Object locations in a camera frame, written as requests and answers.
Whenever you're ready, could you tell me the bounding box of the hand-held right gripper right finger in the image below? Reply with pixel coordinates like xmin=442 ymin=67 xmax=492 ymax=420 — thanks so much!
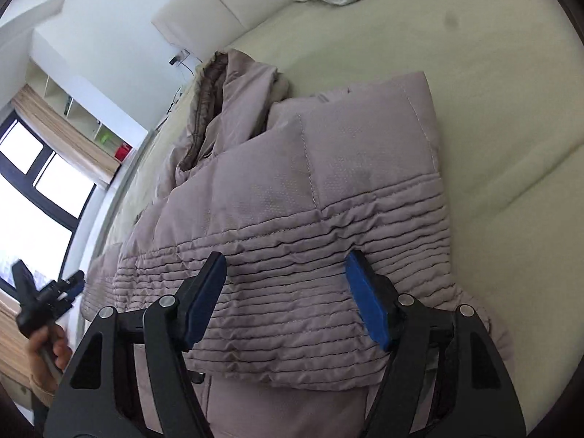
xmin=345 ymin=249 xmax=528 ymax=438

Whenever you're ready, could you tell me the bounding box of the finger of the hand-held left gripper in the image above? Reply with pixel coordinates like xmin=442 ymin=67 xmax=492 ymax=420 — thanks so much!
xmin=55 ymin=270 xmax=87 ymax=304

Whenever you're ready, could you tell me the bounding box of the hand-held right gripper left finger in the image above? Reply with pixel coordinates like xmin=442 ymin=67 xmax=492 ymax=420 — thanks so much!
xmin=43 ymin=252 xmax=228 ymax=438

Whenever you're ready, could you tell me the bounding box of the mauve quilted puffer jacket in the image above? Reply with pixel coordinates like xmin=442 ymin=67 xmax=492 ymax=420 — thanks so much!
xmin=81 ymin=49 xmax=514 ymax=438

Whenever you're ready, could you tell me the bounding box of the person's left hand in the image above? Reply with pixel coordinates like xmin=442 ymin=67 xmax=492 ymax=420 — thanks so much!
xmin=26 ymin=324 xmax=74 ymax=386

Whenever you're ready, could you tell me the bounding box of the black framed window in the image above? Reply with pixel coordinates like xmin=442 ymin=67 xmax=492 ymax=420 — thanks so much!
xmin=0 ymin=119 xmax=97 ymax=302

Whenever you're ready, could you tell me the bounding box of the beige striped curtain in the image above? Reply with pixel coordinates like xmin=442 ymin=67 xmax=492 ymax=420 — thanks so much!
xmin=11 ymin=84 xmax=122 ymax=188

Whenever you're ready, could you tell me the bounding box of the cream bed mattress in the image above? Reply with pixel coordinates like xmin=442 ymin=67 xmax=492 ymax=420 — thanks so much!
xmin=93 ymin=0 xmax=584 ymax=434

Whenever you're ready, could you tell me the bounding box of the cream padded headboard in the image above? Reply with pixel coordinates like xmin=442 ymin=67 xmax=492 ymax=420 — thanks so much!
xmin=151 ymin=0 xmax=302 ymax=60

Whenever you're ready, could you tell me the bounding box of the white wall shelf unit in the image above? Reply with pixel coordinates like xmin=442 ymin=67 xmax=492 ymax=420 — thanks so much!
xmin=25 ymin=61 xmax=149 ymax=169

